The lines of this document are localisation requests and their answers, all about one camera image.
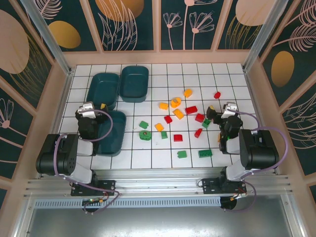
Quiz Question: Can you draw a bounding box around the grey metal shelf plate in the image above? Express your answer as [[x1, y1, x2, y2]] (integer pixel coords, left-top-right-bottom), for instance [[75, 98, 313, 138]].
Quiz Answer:
[[23, 195, 301, 237]]

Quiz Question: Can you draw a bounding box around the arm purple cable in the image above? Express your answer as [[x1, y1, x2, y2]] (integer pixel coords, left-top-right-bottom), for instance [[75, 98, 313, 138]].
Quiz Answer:
[[223, 111, 289, 213], [53, 109, 122, 215]]

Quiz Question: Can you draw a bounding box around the grey slotted cable duct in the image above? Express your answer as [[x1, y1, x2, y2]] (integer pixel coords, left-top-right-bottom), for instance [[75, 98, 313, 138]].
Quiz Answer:
[[34, 197, 222, 208]]

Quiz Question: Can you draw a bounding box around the aluminium front rail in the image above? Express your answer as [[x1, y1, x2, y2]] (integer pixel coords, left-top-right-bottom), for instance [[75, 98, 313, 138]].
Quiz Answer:
[[23, 167, 294, 199]]

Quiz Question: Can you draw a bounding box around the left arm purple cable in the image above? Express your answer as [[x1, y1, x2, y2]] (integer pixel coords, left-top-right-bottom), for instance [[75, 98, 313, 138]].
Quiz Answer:
[[53, 109, 122, 215]]

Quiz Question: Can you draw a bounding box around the teal plastic bin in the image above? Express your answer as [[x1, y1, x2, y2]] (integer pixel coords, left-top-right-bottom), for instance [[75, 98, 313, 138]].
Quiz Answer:
[[86, 72, 121, 111], [93, 110, 127, 158], [118, 65, 150, 103]]

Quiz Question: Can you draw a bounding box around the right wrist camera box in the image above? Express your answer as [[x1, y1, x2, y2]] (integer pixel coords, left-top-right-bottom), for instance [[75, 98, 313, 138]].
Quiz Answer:
[[223, 102, 238, 119]]

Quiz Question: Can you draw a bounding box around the aluminium frame post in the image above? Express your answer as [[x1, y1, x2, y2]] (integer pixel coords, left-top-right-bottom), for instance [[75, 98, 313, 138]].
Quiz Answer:
[[242, 0, 285, 72], [19, 0, 76, 76]]

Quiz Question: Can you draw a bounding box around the aluminium side rail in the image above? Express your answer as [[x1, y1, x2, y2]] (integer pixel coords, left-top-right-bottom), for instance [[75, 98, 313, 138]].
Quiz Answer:
[[243, 65, 282, 177], [39, 69, 76, 180]]

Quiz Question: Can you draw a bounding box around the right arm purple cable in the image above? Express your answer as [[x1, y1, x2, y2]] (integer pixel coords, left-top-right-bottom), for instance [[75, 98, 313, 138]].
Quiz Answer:
[[223, 111, 289, 213]]

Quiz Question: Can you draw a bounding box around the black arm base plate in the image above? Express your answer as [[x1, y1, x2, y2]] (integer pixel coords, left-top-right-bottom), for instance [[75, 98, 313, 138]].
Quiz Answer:
[[70, 179, 117, 197], [197, 177, 247, 196]]

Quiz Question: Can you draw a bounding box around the long yellow toy brick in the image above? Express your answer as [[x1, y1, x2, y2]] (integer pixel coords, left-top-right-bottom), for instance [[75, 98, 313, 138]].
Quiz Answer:
[[172, 108, 185, 120]]

